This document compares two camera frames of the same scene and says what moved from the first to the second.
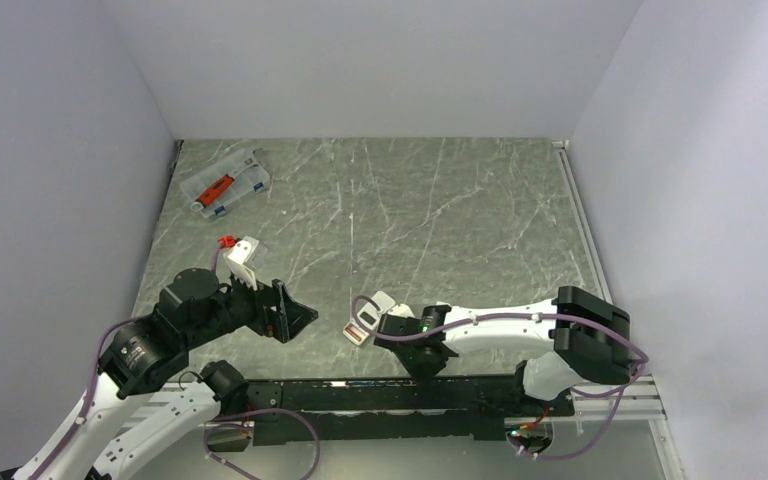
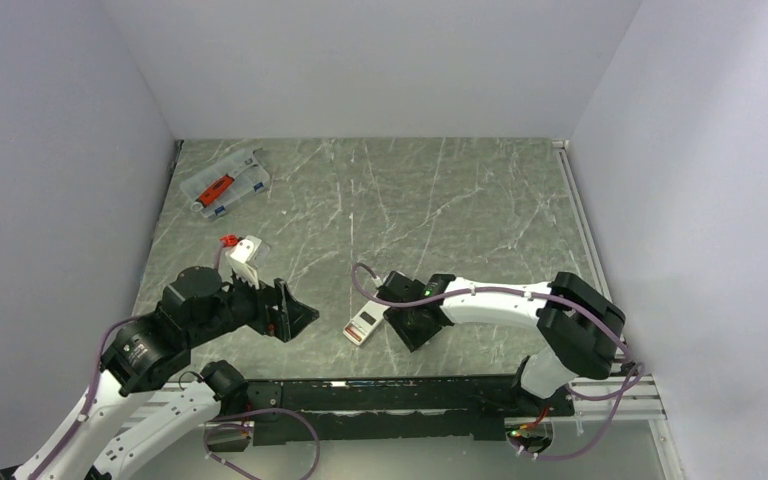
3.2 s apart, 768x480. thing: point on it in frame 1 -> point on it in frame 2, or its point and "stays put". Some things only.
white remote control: [369, 315] stays put
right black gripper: [422, 373] -> [412, 339]
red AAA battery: [353, 334] stays put
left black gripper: [292, 316] stays put
